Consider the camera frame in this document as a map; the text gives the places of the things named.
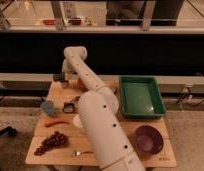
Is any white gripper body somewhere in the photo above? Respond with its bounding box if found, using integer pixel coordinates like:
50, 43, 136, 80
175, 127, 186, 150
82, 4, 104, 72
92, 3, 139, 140
62, 60, 78, 81

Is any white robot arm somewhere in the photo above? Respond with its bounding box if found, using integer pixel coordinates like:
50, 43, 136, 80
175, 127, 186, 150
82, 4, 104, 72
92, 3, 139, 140
64, 46, 146, 171

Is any white plastic cup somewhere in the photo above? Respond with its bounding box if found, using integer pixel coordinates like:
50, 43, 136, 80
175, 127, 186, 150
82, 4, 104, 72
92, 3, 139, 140
73, 114, 83, 129

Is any red round object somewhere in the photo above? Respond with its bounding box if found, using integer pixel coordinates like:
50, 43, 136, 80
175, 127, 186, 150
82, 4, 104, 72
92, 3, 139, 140
77, 78, 87, 90

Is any blue round object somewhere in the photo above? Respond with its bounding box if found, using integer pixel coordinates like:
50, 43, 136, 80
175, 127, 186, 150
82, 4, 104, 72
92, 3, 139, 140
40, 101, 56, 117

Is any orange carrot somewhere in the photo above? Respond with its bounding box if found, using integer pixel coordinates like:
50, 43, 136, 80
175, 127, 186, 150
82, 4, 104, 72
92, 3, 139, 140
44, 120, 70, 127

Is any green plastic tray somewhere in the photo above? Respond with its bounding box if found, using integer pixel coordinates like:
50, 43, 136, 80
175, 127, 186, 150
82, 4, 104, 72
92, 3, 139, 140
119, 76, 166, 119

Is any bunch of dark grapes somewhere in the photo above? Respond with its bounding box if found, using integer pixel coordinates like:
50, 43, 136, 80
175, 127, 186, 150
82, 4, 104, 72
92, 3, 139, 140
34, 131, 68, 156

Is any wooden table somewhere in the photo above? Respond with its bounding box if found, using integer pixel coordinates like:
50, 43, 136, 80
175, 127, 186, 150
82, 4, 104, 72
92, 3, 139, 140
26, 81, 177, 168

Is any metal spoon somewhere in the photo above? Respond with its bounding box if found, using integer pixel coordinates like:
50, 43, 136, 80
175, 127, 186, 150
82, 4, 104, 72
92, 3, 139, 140
74, 150, 93, 156

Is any black chair base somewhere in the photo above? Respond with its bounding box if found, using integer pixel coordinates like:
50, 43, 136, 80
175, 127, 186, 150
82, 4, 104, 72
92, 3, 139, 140
0, 126, 18, 137

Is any purple bowl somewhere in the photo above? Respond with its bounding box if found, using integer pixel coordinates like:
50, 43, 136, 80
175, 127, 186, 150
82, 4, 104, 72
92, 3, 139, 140
134, 125, 164, 155

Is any black handled tool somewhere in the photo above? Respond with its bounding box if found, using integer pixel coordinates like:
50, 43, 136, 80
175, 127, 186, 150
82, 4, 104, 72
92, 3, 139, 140
69, 96, 80, 103

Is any cable bundle at wall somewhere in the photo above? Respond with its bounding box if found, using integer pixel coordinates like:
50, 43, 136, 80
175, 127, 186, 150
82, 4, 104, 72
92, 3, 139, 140
176, 83, 204, 110

